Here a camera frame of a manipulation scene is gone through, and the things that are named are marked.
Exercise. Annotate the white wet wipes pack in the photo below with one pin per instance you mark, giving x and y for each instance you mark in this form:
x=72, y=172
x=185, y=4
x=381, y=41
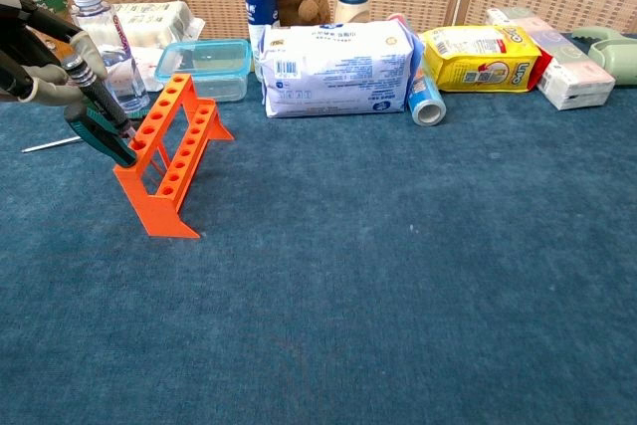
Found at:
x=338, y=66

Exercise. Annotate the clear water bottle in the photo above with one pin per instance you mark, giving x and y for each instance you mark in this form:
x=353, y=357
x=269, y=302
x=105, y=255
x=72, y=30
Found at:
x=122, y=76

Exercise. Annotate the small green thin-shaft screwdriver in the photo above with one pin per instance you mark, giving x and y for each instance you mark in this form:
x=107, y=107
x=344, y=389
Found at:
x=99, y=141

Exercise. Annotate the yellow Lipo snack bag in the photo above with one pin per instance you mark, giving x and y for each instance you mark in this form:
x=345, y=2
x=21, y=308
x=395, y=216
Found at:
x=478, y=66

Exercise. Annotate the clear blue-rimmed food container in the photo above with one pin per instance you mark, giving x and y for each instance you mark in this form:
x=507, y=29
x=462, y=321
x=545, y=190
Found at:
x=209, y=66

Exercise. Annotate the large green black screwdriver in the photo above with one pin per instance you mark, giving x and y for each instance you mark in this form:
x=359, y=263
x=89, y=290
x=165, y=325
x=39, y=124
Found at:
x=50, y=145

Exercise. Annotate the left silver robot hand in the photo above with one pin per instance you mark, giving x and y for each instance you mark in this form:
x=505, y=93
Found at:
x=30, y=47

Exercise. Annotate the orange screwdriver rack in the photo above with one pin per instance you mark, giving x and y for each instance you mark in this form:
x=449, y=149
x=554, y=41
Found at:
x=159, y=211

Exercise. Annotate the blue carpet table cover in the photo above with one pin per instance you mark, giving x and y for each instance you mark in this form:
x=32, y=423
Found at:
x=348, y=271

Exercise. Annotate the blue spray can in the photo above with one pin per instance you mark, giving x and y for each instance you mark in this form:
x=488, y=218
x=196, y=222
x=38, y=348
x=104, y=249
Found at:
x=259, y=2

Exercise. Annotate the blue plastic wrap roll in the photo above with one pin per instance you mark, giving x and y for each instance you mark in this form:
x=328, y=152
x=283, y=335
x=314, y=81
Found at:
x=425, y=101

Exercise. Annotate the pastel tissue box pack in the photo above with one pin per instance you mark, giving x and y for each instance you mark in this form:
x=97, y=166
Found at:
x=572, y=76

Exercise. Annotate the red yellow snack box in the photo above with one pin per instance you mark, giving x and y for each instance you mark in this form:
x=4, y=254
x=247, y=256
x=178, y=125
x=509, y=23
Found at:
x=543, y=71

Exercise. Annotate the white paper roll pack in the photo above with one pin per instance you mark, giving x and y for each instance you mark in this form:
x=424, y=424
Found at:
x=154, y=22

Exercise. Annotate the green lint roller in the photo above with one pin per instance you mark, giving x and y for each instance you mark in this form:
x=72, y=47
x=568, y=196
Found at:
x=617, y=57

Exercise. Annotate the silver black precision screwdriver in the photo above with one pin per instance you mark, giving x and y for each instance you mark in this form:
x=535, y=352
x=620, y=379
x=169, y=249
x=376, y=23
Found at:
x=107, y=104

